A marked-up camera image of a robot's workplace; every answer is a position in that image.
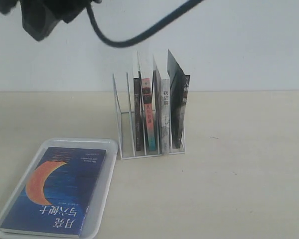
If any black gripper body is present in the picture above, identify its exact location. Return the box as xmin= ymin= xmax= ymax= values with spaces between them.
xmin=0 ymin=0 xmax=92 ymax=41

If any grey white spine book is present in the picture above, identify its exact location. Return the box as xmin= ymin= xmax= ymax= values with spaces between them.
xmin=152 ymin=54 xmax=171 ymax=155

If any black cover book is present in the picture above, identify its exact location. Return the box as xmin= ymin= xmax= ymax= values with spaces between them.
xmin=167 ymin=50 xmax=190 ymax=148

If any blue book with orange moon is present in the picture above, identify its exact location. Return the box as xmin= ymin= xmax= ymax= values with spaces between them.
xmin=0 ymin=147 xmax=106 ymax=238

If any dark brown spine book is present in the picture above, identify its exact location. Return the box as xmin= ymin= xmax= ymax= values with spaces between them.
xmin=132 ymin=51 xmax=143 ymax=151

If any pink and teal spine book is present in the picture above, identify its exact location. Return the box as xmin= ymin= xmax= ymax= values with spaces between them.
xmin=137 ymin=51 xmax=157 ymax=151

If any white plastic tray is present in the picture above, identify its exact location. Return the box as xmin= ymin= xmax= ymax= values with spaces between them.
xmin=0 ymin=138 xmax=118 ymax=239

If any white wire book rack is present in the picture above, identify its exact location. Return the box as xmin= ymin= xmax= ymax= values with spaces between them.
xmin=113 ymin=72 xmax=185 ymax=160

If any black cable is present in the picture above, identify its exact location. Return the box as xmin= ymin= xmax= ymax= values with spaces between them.
xmin=86 ymin=0 xmax=206 ymax=49

